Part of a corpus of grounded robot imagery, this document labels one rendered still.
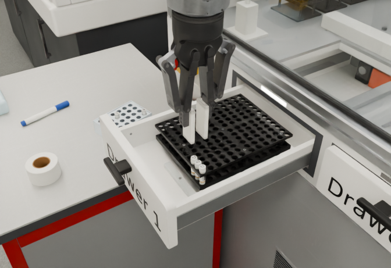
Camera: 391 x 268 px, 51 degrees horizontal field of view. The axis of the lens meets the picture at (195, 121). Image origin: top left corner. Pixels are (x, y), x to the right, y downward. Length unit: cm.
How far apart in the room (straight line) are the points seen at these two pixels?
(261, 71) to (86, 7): 77
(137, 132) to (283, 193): 37
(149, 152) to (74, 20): 72
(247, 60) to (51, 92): 61
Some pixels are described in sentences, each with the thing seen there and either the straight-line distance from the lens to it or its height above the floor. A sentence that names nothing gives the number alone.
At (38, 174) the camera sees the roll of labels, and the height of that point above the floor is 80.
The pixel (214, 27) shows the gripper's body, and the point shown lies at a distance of 59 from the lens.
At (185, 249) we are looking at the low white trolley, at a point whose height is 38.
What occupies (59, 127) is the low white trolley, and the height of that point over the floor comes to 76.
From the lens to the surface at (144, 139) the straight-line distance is 90.
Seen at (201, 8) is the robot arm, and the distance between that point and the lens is 56.
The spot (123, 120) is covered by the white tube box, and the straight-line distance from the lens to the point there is 106.
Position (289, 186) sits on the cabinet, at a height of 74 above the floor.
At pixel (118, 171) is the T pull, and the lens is 75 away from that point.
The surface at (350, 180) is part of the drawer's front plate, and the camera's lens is 79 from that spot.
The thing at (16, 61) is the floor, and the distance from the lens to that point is 318.
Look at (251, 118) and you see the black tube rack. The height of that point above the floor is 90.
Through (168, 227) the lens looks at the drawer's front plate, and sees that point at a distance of 69.
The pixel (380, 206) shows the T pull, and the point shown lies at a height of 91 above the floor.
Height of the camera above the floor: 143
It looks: 38 degrees down
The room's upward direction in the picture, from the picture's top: straight up
